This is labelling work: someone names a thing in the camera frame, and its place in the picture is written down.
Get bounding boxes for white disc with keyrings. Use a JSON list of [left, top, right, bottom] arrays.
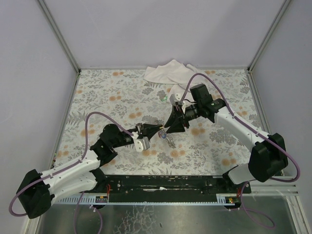
[[165, 134, 176, 149]]

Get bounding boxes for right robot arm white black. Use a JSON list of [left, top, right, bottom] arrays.
[[165, 84, 288, 184]]

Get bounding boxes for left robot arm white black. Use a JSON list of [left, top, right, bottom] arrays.
[[16, 123, 163, 219]]

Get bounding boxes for white crumpled cloth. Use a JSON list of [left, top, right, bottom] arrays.
[[144, 59, 208, 98]]

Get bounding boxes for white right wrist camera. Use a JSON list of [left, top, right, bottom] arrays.
[[169, 94, 185, 107]]

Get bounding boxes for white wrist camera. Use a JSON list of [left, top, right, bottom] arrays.
[[169, 94, 185, 107], [134, 136, 150, 152]]

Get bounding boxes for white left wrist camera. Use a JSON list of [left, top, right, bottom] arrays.
[[134, 136, 150, 152]]

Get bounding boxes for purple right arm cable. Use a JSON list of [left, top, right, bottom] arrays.
[[180, 72, 301, 182]]

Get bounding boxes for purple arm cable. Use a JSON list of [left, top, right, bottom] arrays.
[[8, 111, 137, 217], [180, 72, 301, 182]]

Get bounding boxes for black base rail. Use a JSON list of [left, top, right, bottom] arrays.
[[78, 174, 252, 203]]

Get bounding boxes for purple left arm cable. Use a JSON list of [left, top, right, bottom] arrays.
[[8, 111, 137, 217]]

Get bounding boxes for white slotted cable duct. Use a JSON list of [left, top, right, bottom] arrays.
[[56, 194, 240, 206]]

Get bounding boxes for purple left floor cable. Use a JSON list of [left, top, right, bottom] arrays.
[[74, 190, 103, 234]]

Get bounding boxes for purple floor cable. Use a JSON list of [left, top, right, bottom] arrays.
[[74, 190, 103, 234], [240, 186, 275, 230]]

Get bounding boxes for purple right floor cable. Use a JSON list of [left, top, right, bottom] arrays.
[[240, 186, 275, 230]]

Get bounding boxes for grey left corner post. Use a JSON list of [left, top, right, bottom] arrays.
[[36, 0, 81, 74]]

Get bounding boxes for grey aluminium corner post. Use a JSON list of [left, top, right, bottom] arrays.
[[247, 0, 293, 74]]

